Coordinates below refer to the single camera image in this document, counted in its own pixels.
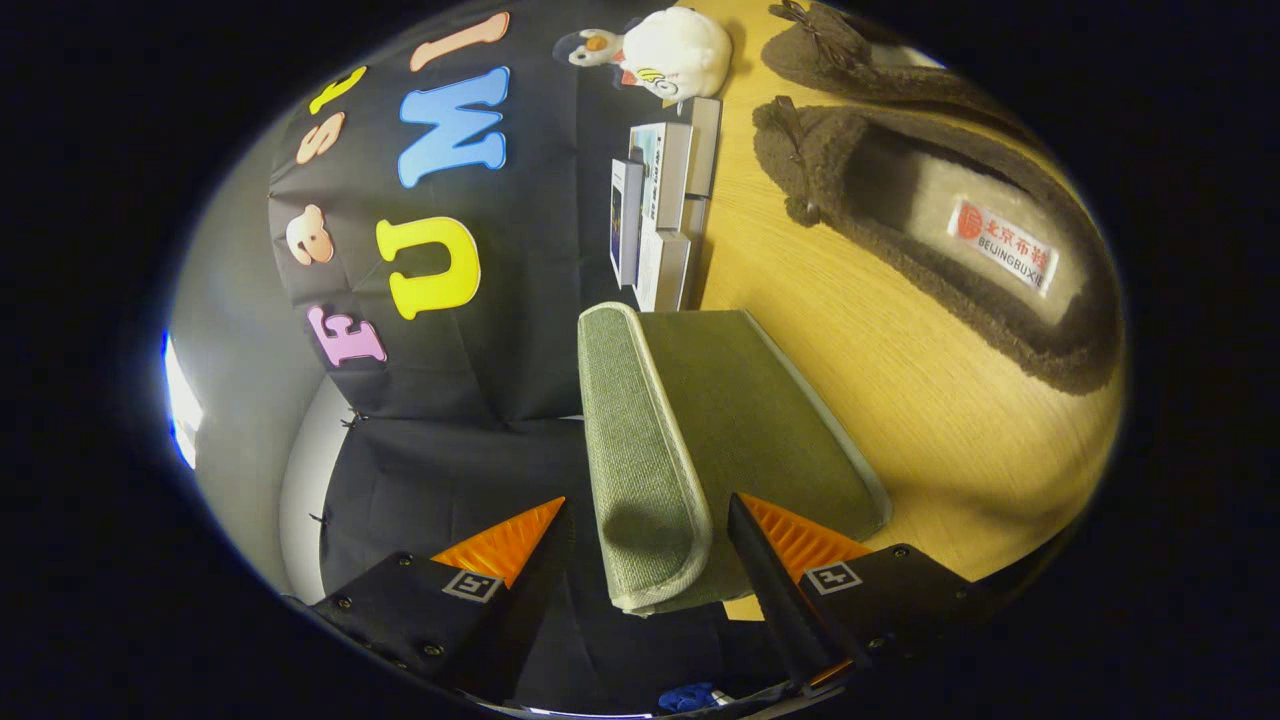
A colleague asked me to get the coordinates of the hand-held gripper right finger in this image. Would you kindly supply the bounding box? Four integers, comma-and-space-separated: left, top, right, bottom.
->
727, 493, 1001, 693

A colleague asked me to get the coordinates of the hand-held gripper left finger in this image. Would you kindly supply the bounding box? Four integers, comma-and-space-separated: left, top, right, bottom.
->
310, 497, 579, 706

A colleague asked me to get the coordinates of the green fabric storage box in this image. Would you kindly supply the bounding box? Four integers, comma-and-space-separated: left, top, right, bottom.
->
578, 302, 893, 616

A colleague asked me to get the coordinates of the brown fuzzy shoe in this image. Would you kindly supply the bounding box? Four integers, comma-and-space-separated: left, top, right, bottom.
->
765, 0, 1001, 113
752, 95, 1126, 396

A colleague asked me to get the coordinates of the blue cloth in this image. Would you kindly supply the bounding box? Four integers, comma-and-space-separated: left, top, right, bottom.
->
657, 683, 721, 713

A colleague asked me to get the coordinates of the white cover book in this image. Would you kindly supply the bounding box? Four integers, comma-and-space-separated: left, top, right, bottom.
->
635, 230, 693, 313

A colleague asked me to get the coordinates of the small dark blue cover book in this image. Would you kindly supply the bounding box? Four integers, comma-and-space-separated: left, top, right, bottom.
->
610, 158, 646, 289

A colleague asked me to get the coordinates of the black book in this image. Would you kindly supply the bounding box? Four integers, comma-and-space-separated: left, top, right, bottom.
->
678, 97, 723, 301

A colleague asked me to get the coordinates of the white round plush toy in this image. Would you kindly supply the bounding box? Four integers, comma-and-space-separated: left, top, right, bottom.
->
620, 7, 734, 103

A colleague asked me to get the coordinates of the penguin plush toy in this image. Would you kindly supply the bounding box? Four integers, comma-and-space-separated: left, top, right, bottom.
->
553, 28, 626, 69

